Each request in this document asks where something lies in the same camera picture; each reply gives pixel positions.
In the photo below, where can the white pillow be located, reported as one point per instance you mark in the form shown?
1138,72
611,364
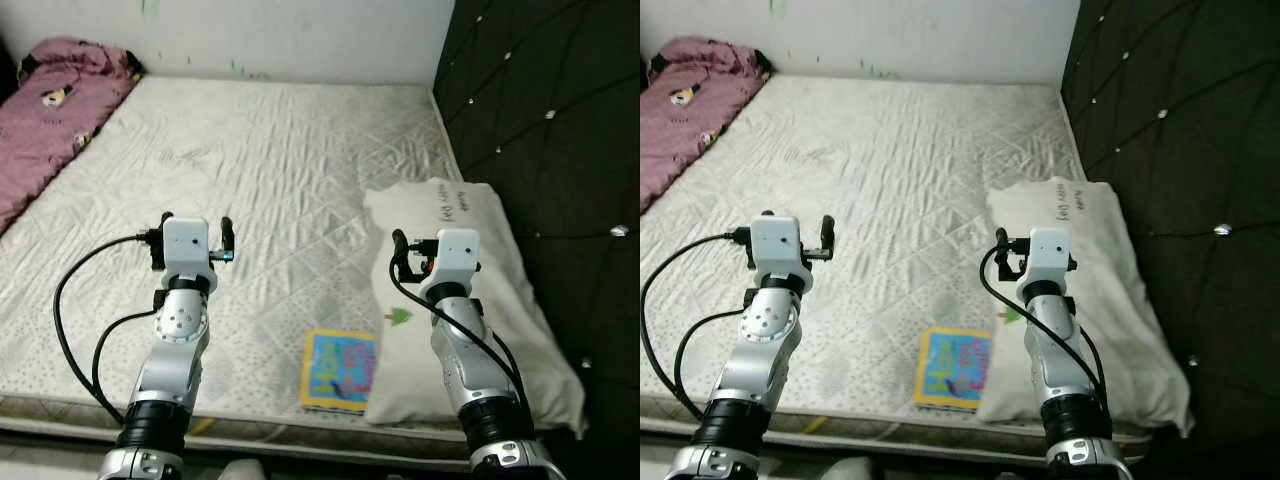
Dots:
520,340
1130,330

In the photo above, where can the colourful children's book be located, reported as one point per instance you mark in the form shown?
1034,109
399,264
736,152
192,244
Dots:
950,368
338,370

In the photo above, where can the pink cartoon print blanket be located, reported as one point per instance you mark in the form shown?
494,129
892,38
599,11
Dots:
45,130
685,120

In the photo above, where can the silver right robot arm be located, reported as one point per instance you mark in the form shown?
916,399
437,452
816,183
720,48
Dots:
470,370
1055,370

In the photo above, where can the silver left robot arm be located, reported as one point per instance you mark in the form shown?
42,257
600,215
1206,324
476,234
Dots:
750,370
170,370

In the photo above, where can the grey quilted mattress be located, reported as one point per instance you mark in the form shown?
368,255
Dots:
900,170
270,170

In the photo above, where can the black tufted headboard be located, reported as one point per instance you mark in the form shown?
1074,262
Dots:
1180,120
550,120

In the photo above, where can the grey robot left leg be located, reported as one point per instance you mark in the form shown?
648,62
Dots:
855,470
240,470

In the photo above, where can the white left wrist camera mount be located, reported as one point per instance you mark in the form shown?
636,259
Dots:
775,243
185,245

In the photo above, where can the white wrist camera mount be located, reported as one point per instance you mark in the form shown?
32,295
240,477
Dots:
1048,253
185,245
455,255
775,243

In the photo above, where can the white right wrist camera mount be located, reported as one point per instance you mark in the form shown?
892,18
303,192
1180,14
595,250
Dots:
455,255
1048,253

